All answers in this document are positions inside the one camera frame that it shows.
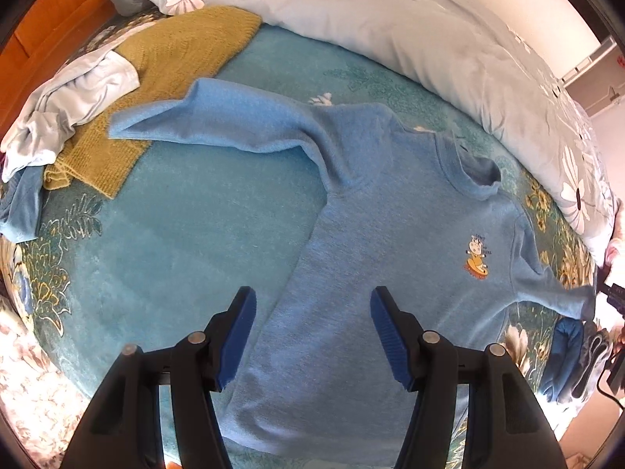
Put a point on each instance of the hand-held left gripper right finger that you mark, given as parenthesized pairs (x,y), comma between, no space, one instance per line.
(390,342)

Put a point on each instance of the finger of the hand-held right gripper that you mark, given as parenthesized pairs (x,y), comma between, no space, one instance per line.
(614,295)

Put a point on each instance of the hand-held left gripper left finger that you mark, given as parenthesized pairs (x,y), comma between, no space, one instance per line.
(237,342)

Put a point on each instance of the blue sweater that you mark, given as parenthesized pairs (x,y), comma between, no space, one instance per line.
(390,195)

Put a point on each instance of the grey folded cloth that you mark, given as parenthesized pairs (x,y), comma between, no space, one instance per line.
(593,351)

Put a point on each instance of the pink cloth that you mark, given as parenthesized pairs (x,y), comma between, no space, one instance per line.
(615,249)

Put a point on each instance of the dark blue folded cloth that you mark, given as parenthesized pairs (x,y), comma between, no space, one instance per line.
(566,351)

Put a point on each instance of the grey floral cloth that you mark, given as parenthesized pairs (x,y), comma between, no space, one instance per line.
(34,391)

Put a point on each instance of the blue knit pants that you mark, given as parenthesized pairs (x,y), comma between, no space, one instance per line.
(19,205)

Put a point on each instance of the light blue shirt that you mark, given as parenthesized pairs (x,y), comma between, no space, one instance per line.
(73,93)

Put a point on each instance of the mustard knit sweater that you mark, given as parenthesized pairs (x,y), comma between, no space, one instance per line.
(185,44)

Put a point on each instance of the grey-blue floral duvet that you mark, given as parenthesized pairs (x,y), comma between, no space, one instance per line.
(390,19)

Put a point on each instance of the grey pillow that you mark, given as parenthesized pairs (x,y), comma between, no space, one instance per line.
(129,2)

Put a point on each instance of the wooden headboard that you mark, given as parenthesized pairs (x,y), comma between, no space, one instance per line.
(44,39)

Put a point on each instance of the white wall rail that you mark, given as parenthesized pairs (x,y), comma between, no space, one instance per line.
(593,66)

